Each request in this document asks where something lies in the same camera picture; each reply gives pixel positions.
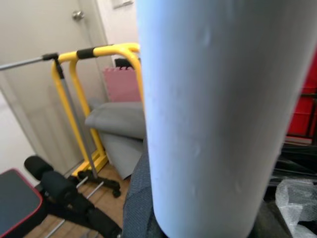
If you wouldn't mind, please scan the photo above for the grey steel bench upright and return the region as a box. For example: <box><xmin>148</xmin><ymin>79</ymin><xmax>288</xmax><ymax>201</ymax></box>
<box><xmin>0</xmin><ymin>53</ymin><xmax>122</xmax><ymax>199</ymax></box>

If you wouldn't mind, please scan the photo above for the folded red plastic table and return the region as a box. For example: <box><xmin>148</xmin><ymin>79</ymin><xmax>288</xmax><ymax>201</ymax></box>
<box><xmin>287</xmin><ymin>42</ymin><xmax>317</xmax><ymax>139</ymax></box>

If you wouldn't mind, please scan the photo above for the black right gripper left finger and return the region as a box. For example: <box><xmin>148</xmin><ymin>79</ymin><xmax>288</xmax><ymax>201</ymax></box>
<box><xmin>123</xmin><ymin>152</ymin><xmax>161</xmax><ymax>238</ymax></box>

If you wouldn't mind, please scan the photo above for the white door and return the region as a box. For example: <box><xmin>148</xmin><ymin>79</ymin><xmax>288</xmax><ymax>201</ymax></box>
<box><xmin>0</xmin><ymin>0</ymin><xmax>109</xmax><ymax>174</ymax></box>

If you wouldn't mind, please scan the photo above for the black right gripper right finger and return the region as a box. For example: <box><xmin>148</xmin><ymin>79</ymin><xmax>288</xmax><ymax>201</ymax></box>
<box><xmin>250</xmin><ymin>195</ymin><xmax>294</xmax><ymax>238</ymax></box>

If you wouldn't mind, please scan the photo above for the grey foam mat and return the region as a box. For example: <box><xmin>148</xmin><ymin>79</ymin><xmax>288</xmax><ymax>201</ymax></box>
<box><xmin>84</xmin><ymin>100</ymin><xmax>147</xmax><ymax>180</ymax></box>

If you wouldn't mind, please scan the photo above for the pink foam puzzle mat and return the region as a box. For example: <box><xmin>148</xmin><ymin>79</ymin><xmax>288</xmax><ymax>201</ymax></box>
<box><xmin>103</xmin><ymin>65</ymin><xmax>144</xmax><ymax>104</ymax></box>

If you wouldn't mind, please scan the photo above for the black weight bench red trim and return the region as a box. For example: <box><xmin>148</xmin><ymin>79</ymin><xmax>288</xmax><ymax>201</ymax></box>
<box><xmin>0</xmin><ymin>155</ymin><xmax>123</xmax><ymax>238</ymax></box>

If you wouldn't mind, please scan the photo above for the clear plastic wrap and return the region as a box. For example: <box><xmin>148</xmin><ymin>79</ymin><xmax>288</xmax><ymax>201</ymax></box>
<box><xmin>274</xmin><ymin>178</ymin><xmax>317</xmax><ymax>238</ymax></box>

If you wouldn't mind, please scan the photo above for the silver door knob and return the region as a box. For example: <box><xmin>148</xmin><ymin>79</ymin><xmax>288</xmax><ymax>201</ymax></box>
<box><xmin>71</xmin><ymin>9</ymin><xmax>87</xmax><ymax>22</ymax></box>

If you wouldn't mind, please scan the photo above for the black foam puzzle mat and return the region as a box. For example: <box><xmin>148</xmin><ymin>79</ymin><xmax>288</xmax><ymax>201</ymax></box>
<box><xmin>113</xmin><ymin>58</ymin><xmax>136</xmax><ymax>73</ymax></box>

